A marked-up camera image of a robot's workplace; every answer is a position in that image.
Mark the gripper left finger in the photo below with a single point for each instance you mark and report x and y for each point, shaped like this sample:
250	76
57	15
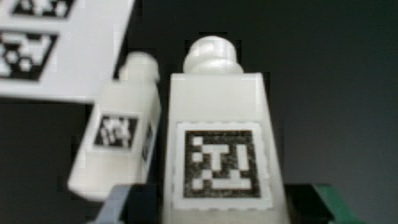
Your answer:
129	206

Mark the white table leg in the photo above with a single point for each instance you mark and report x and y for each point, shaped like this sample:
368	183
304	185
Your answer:
222	183
113	154

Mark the white marker sheet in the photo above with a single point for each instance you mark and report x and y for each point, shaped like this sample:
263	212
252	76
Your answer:
60	39

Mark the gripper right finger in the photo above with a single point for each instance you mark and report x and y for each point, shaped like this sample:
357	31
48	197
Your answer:
316	206

